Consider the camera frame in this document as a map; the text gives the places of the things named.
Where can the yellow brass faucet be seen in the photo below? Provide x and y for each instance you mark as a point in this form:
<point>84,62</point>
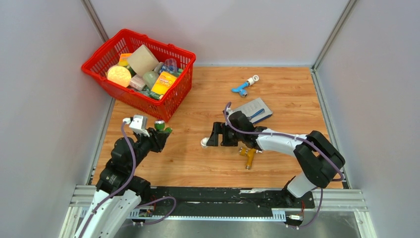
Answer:
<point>249,154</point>

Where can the red plastic shopping basket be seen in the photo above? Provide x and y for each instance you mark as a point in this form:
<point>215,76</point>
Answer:
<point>127,41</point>

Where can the blue faucet with white fitting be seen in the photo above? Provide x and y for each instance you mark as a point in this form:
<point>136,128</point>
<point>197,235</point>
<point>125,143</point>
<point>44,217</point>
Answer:
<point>241,90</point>

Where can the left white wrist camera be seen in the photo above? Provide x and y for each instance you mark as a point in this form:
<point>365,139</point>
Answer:
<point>138,125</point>

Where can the white pipe elbow fitting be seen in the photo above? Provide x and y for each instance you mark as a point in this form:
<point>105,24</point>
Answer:
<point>204,142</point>

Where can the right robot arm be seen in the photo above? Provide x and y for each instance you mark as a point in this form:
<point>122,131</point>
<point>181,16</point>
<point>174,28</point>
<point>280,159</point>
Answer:
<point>319,160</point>

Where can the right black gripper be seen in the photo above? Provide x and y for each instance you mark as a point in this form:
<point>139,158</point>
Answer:
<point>220,128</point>

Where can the brown cardboard box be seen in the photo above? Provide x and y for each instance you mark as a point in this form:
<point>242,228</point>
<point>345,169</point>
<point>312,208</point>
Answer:
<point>142,60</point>

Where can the green water faucet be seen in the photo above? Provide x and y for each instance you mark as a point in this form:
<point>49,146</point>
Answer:
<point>160,126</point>

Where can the orange packet in basket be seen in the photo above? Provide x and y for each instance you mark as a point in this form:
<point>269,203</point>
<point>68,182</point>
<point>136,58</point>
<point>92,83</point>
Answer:
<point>123,59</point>

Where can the orange round sponge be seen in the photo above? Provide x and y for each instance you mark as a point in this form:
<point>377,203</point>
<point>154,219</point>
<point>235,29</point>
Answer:
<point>119,75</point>

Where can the pale green soap bar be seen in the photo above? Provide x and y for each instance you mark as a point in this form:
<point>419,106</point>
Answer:
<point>150,78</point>

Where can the pink wrapped soap bar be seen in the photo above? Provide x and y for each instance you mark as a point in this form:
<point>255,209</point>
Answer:
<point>137,83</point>

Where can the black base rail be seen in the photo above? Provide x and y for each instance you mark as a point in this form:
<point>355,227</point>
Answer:
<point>227,202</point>

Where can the razor blister pack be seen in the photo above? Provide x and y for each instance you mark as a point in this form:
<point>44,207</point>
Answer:
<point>255,110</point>

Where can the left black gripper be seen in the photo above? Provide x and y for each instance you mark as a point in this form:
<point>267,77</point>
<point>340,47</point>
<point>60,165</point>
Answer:
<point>157,139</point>

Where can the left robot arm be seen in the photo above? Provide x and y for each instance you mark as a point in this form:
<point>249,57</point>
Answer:
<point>118,190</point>

